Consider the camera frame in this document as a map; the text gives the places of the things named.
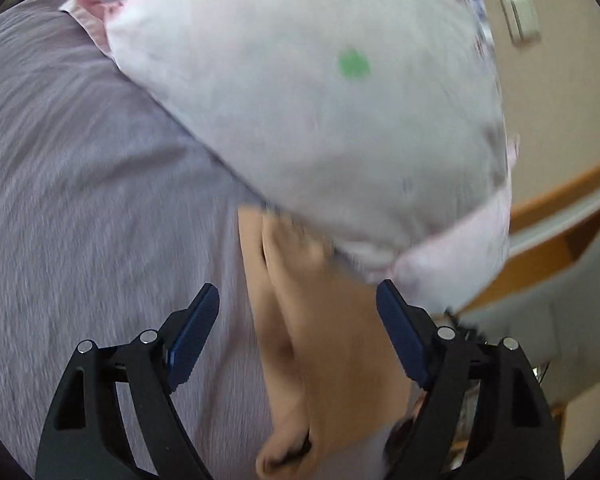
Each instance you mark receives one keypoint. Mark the lavender bed sheet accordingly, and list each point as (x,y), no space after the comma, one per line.
(112,216)

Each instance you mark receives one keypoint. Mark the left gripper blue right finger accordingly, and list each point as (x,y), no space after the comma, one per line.
(513,435)

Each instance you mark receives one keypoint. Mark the beige long-sleeve shirt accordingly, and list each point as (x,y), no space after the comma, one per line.
(335,385)

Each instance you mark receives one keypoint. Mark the white wall switch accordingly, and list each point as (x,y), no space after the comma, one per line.
(522,21)

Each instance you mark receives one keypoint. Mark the wooden headboard frame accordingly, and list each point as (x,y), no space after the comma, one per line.
(549,234)

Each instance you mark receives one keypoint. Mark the left floral pink pillow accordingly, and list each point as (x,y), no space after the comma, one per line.
(378,123)

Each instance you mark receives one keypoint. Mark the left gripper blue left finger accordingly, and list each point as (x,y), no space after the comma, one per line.
(84,436)

